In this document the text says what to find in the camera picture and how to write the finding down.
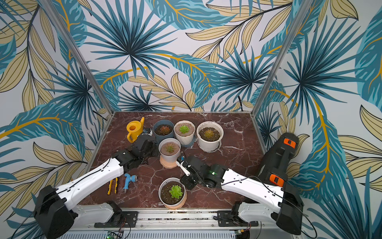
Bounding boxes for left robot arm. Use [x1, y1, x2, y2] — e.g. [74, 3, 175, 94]
[34, 134, 158, 239]

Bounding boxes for right metal frame post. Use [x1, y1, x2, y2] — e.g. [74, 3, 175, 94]
[251, 0, 313, 118]

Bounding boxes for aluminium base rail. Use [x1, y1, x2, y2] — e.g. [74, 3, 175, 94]
[62, 208, 305, 239]

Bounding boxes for white pot dark soil succulent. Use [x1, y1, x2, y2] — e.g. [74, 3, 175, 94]
[158, 177, 187, 210]

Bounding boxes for white ribbed pot green succulent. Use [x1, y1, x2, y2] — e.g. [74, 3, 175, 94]
[174, 120, 196, 147]

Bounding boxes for blue pot red succulent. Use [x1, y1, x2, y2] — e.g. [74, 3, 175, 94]
[153, 119, 174, 144]

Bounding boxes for large white round pot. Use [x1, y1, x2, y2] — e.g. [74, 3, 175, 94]
[196, 121, 224, 153]

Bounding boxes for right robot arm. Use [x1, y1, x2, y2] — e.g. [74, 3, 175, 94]
[176, 132, 304, 235]

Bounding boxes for yellow handled pliers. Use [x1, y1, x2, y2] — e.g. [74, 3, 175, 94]
[107, 178, 118, 195]

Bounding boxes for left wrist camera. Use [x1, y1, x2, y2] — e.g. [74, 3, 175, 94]
[142, 128, 152, 135]

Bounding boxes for blue spray nozzle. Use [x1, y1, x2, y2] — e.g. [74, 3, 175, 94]
[123, 173, 137, 192]

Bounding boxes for yellow watering can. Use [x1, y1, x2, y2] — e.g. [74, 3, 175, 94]
[126, 117, 145, 143]

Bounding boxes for white pot pink soil succulent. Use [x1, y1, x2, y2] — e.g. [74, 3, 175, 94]
[159, 138, 181, 169]

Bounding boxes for metal frame post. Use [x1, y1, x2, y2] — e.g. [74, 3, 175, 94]
[40, 0, 114, 115]
[251, 0, 313, 118]

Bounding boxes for left metal frame post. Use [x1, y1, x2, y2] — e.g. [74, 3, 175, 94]
[40, 0, 114, 115]

